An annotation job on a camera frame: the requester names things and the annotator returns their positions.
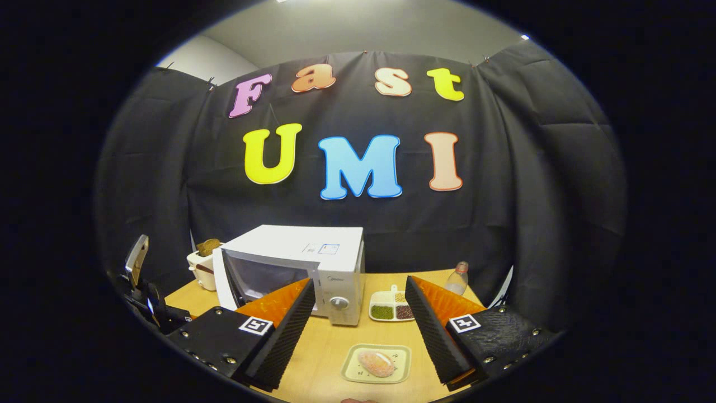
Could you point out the oval bread piece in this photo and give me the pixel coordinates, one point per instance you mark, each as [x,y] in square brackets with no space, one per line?
[376,364]

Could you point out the white divided dish of beans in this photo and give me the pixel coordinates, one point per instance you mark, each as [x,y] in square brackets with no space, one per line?
[383,310]

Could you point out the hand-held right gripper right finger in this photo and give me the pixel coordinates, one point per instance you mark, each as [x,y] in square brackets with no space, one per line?
[430,336]

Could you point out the brown bread slice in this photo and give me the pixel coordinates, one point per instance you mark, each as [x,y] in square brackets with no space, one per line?
[208,247]

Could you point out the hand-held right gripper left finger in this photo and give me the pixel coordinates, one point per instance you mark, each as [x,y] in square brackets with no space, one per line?
[288,336]

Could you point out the pale green square plate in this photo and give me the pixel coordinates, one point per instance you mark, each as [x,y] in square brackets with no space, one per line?
[352,372]

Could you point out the white microwave oven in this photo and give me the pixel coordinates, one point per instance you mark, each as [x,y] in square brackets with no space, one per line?
[291,243]

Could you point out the black backdrop cloth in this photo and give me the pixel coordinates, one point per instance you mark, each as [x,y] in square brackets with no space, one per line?
[363,218]

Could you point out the white toaster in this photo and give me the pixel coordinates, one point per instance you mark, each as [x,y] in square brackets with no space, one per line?
[204,280]

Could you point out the clear plastic bottle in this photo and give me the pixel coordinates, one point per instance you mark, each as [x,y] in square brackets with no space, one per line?
[457,282]

